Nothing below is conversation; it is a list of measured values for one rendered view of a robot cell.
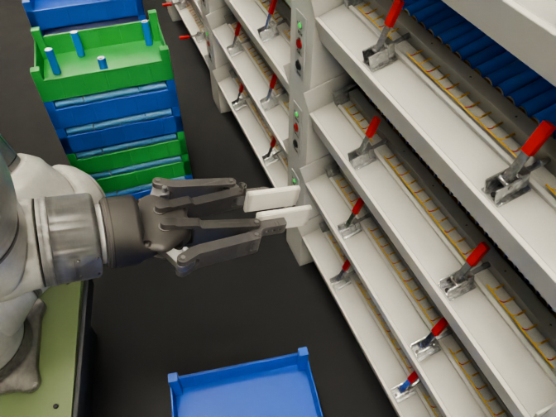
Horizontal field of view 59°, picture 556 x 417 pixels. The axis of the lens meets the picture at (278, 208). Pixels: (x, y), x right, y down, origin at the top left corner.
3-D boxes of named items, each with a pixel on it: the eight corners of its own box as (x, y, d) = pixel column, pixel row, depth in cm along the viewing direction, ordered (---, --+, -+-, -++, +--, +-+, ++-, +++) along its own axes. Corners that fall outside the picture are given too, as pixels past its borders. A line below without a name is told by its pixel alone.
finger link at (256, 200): (244, 213, 60) (242, 208, 60) (295, 205, 62) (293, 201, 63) (248, 195, 58) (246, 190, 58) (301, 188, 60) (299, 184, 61)
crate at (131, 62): (43, 103, 111) (29, 72, 105) (42, 56, 124) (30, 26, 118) (174, 79, 117) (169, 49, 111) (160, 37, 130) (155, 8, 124)
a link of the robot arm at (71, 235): (50, 305, 49) (112, 294, 52) (37, 246, 43) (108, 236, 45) (44, 239, 55) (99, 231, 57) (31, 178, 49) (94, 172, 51)
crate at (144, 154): (75, 177, 129) (65, 155, 123) (72, 131, 142) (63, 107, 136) (188, 154, 135) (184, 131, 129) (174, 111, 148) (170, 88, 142)
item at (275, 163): (290, 218, 130) (277, 188, 119) (222, 92, 167) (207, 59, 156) (358, 184, 130) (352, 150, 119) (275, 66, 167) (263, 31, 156)
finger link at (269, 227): (243, 222, 55) (252, 242, 53) (284, 216, 57) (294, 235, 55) (242, 231, 56) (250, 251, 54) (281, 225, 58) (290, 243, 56)
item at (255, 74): (292, 167, 115) (277, 127, 105) (217, 41, 153) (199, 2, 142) (368, 129, 116) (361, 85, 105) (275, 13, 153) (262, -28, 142)
